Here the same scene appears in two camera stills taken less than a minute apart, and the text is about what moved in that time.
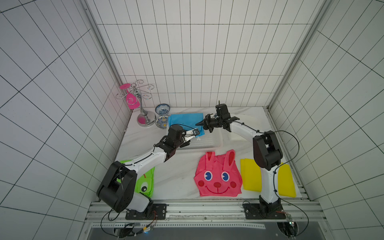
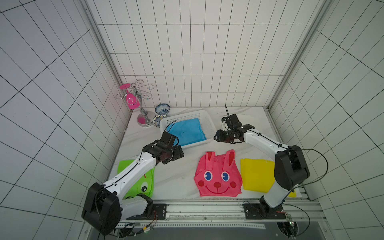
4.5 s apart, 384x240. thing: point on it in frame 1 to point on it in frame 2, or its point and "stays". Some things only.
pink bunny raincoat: x=218 y=175 stays
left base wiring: x=127 y=230 stays
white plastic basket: x=213 y=140 to x=208 y=128
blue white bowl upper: x=162 y=109 stays
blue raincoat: x=188 y=121 stays
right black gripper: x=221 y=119 to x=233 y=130
